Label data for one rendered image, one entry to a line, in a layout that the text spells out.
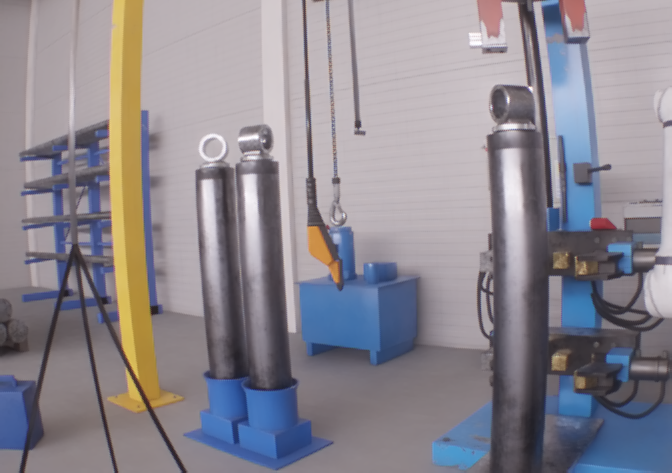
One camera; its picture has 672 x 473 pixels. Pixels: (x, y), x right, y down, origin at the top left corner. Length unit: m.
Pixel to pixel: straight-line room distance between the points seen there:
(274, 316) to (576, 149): 1.66
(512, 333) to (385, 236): 3.32
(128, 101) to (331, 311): 2.31
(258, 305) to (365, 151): 2.87
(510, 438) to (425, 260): 3.09
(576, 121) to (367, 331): 2.52
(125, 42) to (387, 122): 2.50
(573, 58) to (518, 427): 1.74
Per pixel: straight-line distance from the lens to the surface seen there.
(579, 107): 2.92
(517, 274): 2.10
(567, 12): 2.64
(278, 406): 2.95
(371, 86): 5.47
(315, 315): 4.96
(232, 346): 3.14
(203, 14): 7.44
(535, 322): 2.15
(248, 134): 2.88
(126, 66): 3.96
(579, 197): 2.90
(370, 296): 4.58
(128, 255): 3.84
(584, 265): 2.36
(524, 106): 2.16
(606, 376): 2.42
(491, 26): 2.58
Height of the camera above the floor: 1.23
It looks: 1 degrees down
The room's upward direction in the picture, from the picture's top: 3 degrees counter-clockwise
